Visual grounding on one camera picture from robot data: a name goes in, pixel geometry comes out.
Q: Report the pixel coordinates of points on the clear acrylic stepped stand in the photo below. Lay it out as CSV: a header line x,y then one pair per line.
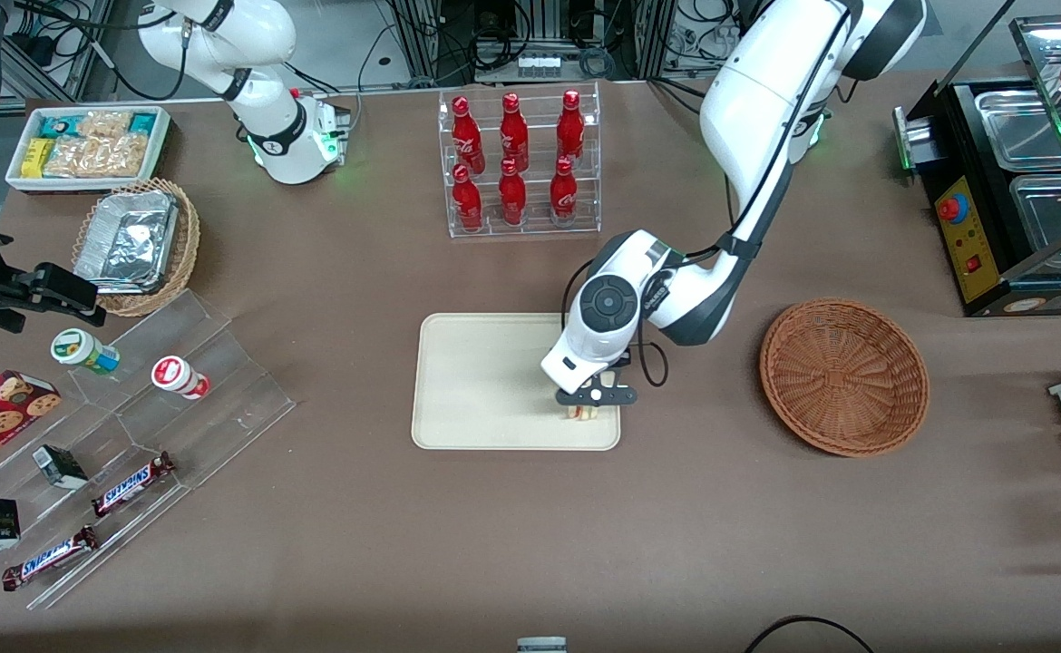
x,y
222,399

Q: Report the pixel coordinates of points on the steel warmer pan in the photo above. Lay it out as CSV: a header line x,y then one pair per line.
x,y
1052,218
1025,131

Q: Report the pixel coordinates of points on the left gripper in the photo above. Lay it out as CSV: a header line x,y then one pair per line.
x,y
623,360

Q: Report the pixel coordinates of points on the red emergency stop button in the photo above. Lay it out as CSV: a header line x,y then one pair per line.
x,y
950,209

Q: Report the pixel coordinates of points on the aluminium foil container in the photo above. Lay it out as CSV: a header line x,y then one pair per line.
x,y
127,240

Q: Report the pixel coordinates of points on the clear acrylic bottle rack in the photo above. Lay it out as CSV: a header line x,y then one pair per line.
x,y
535,145

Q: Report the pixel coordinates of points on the large brown wicker basket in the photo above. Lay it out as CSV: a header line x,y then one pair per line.
x,y
843,376

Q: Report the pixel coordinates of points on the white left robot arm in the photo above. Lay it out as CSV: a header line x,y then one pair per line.
x,y
766,91

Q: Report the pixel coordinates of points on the small black box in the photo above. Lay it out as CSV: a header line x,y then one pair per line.
x,y
61,467

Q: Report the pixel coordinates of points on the cream plastic tray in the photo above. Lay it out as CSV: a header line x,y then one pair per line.
x,y
485,381

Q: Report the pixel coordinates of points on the small brown wicker basket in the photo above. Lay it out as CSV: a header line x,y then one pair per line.
x,y
188,245

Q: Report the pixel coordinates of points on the grey device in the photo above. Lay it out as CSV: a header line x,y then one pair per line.
x,y
541,645

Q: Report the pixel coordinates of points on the white power strip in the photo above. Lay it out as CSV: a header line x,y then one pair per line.
x,y
538,65

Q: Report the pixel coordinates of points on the clear cracker bag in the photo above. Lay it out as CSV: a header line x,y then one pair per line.
x,y
104,122
95,156

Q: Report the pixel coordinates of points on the snickers bar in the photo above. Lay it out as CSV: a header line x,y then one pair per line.
x,y
131,483
50,558

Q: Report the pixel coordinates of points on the red cola bottle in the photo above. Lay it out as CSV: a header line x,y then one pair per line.
x,y
512,199
467,136
564,195
467,204
570,129
514,134

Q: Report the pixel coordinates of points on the teal snack pack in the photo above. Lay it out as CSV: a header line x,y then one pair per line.
x,y
61,124
142,123

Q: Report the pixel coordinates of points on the red lid cup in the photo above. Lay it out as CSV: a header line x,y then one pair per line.
x,y
179,376

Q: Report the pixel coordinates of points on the white snack bin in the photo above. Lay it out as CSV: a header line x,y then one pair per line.
x,y
18,180

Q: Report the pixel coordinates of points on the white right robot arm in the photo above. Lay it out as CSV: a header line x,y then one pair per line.
x,y
267,36

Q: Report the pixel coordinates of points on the triangular sandwich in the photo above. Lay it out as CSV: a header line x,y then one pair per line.
x,y
582,414

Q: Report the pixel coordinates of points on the black food warmer appliance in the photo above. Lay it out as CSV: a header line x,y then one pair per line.
x,y
970,163

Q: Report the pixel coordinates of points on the yellow snack pack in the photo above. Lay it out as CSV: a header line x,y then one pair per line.
x,y
36,157

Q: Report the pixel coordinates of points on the green lid cup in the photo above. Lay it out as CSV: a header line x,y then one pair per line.
x,y
82,349

